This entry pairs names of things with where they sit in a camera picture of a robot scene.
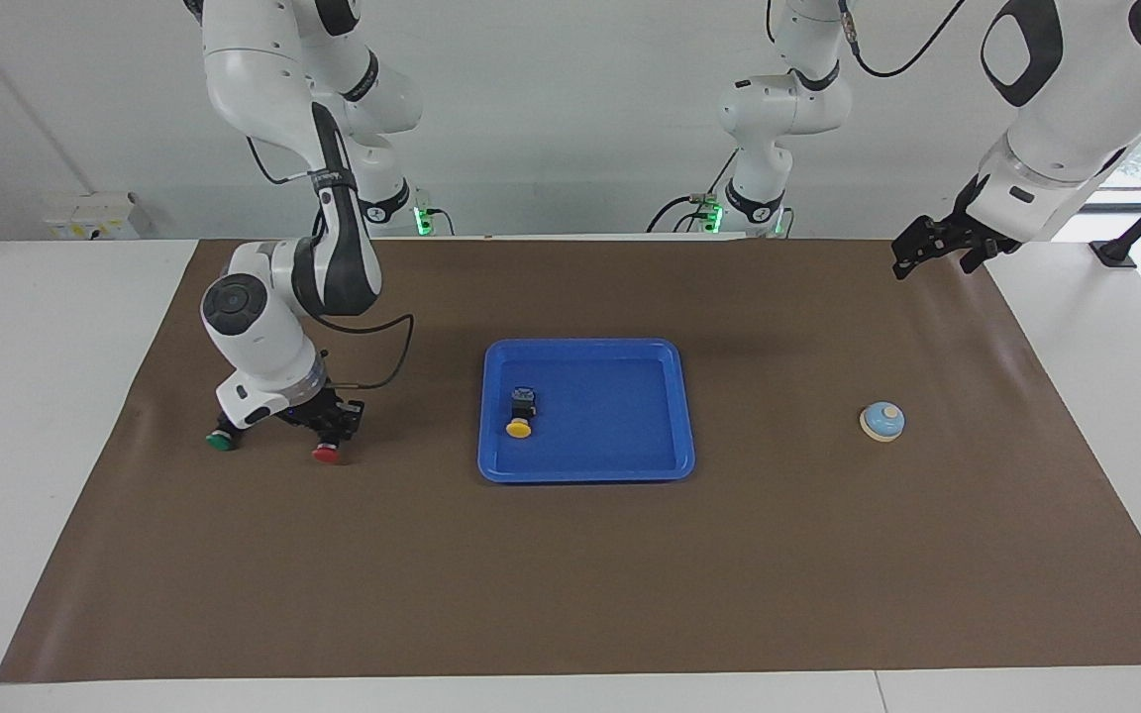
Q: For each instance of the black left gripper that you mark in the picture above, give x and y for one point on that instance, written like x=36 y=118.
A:
x=972 y=233

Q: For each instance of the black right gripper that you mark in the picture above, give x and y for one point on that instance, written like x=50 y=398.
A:
x=318 y=408

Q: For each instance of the blue plastic tray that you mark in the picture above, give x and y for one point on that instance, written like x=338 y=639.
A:
x=610 y=426

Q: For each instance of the red push button switch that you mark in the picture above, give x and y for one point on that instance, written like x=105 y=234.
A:
x=327 y=455

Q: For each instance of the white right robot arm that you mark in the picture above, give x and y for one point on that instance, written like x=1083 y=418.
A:
x=263 y=327

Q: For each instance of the yellow push button switch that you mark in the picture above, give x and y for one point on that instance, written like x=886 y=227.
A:
x=521 y=416

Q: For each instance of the green push button switch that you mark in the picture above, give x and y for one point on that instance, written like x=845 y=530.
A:
x=220 y=443

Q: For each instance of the white wall socket box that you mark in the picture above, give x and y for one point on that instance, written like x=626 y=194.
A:
x=90 y=218

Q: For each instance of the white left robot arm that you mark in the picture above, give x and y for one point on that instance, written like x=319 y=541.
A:
x=1076 y=109

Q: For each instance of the brown table mat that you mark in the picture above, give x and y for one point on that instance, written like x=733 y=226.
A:
x=333 y=594

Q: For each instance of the light blue desk bell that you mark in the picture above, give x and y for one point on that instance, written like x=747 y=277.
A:
x=882 y=421

